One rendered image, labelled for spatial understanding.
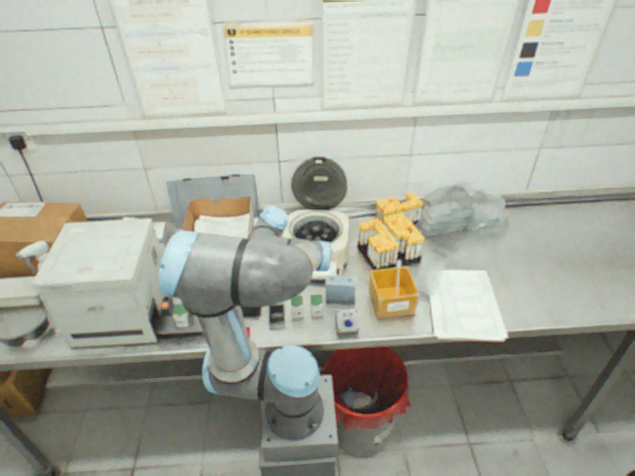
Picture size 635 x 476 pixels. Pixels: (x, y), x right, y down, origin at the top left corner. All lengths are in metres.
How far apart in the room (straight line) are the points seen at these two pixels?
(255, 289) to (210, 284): 0.07
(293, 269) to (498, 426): 1.84
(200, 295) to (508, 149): 1.52
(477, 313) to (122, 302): 1.11
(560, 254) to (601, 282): 0.17
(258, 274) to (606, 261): 1.54
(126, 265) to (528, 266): 1.38
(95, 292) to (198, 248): 0.73
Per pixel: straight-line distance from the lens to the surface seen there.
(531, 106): 1.93
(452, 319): 1.62
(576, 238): 2.11
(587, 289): 1.90
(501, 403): 2.56
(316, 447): 1.30
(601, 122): 2.16
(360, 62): 1.70
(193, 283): 0.78
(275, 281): 0.76
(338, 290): 1.58
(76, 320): 1.60
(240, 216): 1.91
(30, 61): 1.88
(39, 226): 1.95
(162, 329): 1.60
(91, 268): 1.49
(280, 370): 1.11
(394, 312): 1.59
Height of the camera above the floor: 2.10
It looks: 41 degrees down
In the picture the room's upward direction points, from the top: 2 degrees counter-clockwise
